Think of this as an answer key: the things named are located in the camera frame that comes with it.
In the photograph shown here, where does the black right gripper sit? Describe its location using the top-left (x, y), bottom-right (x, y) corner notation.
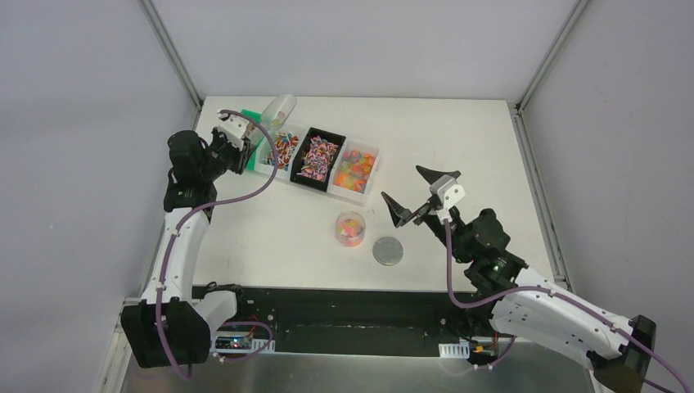
top-left (381, 166), bottom-right (471, 264)

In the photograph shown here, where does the translucent plastic scoop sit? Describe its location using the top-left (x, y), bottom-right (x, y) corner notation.
top-left (246, 94), bottom-right (297, 143)

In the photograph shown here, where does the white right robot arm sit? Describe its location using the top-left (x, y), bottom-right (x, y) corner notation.
top-left (381, 165), bottom-right (656, 392)

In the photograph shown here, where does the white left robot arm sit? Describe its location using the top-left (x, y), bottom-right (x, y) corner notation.
top-left (120, 127), bottom-right (256, 368)

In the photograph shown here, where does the green candy bin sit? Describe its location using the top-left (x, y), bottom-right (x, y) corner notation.
top-left (238, 108), bottom-right (273, 174)

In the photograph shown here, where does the clear jar lid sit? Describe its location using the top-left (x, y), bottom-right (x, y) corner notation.
top-left (372, 237), bottom-right (404, 266)

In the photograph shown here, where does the white star candy bin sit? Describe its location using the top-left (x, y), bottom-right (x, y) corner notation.
top-left (327, 138), bottom-right (382, 206)

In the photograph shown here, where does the white lollipop bin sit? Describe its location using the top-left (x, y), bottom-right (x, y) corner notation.
top-left (254, 123), bottom-right (309, 182)

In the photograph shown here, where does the clear plastic jar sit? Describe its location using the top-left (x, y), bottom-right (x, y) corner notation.
top-left (335, 211), bottom-right (366, 247)

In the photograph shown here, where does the black swirl lollipop bin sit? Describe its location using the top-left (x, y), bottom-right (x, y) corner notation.
top-left (290, 127), bottom-right (346, 192)

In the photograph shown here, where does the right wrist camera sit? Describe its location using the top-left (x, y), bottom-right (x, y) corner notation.
top-left (430, 174), bottom-right (466, 224)

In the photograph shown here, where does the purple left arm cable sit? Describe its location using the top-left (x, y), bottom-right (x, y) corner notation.
top-left (155, 109), bottom-right (281, 381)

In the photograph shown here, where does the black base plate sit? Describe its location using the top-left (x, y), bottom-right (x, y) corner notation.
top-left (196, 286), bottom-right (516, 359)

